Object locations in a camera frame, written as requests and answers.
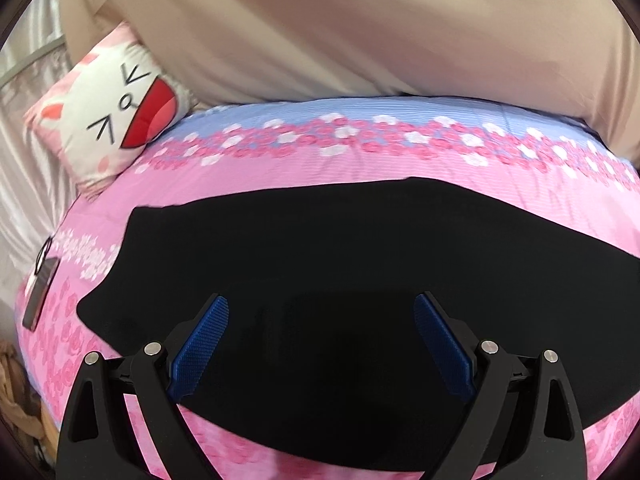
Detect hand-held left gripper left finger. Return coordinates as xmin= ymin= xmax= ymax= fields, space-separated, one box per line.
xmin=57 ymin=294 xmax=231 ymax=480

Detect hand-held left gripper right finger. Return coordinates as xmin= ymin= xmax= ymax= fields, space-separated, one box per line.
xmin=413 ymin=291 xmax=588 ymax=480

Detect black pants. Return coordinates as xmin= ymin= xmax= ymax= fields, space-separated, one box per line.
xmin=77 ymin=177 xmax=640 ymax=463

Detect black rectangular device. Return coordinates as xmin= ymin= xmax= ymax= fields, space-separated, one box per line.
xmin=22 ymin=255 xmax=61 ymax=332

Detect brown crumpled bag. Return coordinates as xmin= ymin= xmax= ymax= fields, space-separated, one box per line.
xmin=0 ymin=340 xmax=56 ymax=461

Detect pink floral bedsheet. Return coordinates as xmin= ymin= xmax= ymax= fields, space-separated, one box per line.
xmin=12 ymin=97 xmax=640 ymax=480

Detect silver satin curtain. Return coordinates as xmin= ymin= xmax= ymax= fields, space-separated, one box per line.
xmin=0 ymin=0 xmax=86 ymax=331

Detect cat face pillow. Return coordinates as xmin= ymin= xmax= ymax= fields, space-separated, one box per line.
xmin=22 ymin=22 xmax=196 ymax=196

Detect beige cloth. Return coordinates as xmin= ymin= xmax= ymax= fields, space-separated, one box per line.
xmin=62 ymin=0 xmax=640 ymax=166

